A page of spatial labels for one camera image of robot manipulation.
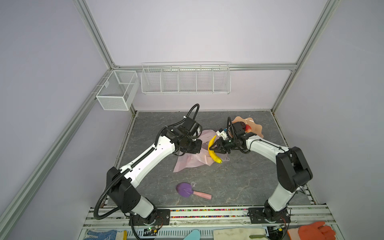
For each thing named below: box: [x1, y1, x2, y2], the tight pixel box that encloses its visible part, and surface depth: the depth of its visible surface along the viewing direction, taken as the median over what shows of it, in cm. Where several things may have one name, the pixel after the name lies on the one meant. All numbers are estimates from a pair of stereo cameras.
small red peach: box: [245, 124, 252, 133], surface depth 107 cm
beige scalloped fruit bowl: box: [232, 116, 264, 139], surface depth 108 cm
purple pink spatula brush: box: [176, 181, 212, 200], surface depth 82 cm
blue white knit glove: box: [83, 229, 118, 240], surface depth 70 cm
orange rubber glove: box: [298, 221, 336, 240], surface depth 71 cm
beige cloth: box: [213, 227, 269, 240], surface depth 70 cm
